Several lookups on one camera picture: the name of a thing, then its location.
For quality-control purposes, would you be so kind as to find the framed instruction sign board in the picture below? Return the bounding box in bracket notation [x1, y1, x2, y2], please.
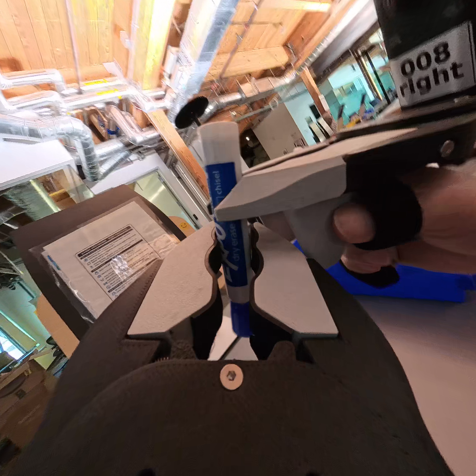
[10, 185, 198, 329]

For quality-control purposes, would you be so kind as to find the blue plastic bin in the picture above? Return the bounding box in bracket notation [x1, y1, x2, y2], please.
[294, 238, 476, 302]

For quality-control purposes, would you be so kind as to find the silver ventilation duct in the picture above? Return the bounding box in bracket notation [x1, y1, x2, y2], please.
[0, 69, 103, 183]
[201, 89, 248, 118]

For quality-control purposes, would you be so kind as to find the wooden post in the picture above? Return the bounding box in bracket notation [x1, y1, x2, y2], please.
[146, 109, 210, 199]

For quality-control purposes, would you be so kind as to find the white stand base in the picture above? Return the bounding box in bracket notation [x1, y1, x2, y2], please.
[208, 316, 240, 360]

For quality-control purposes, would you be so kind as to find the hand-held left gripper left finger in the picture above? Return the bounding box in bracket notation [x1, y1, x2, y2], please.
[127, 222, 224, 359]

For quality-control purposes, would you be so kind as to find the black floor lamp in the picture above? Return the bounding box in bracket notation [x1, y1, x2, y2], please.
[175, 95, 209, 130]

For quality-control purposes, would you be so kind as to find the blue dry erase marker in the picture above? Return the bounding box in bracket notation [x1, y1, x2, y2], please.
[199, 122, 262, 337]

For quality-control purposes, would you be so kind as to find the brown cardboard box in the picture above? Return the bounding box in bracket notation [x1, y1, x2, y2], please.
[0, 357, 51, 450]

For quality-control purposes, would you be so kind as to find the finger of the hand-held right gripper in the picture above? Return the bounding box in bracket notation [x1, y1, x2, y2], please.
[215, 155, 349, 222]
[242, 128, 418, 179]

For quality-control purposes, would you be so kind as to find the person's right hand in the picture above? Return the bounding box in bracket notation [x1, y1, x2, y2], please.
[333, 160, 476, 276]

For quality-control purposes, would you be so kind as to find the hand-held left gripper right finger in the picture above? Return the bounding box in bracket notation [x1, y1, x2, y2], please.
[248, 223, 340, 361]

